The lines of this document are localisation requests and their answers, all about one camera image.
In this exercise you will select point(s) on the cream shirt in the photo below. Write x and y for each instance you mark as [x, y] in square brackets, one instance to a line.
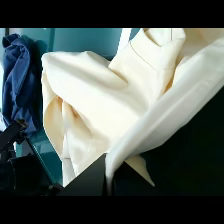
[100, 100]

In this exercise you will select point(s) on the blue garment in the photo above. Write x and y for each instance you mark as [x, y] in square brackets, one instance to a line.
[20, 83]

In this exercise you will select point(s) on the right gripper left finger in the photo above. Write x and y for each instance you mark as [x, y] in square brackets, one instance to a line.
[91, 181]

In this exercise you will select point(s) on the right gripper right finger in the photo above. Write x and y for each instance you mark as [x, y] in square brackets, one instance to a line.
[131, 188]

